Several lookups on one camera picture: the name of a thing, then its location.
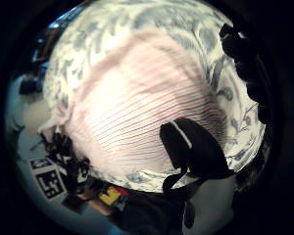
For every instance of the white marker cube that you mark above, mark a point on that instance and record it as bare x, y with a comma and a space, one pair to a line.
49, 182

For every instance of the pink striped cloth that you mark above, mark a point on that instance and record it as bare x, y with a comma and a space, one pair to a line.
137, 107

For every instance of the the person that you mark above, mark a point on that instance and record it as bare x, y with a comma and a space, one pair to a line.
147, 212

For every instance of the yellow red wrist band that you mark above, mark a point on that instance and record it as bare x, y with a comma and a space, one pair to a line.
111, 195

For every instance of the white blue floral tablecloth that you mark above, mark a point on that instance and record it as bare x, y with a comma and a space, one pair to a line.
219, 78

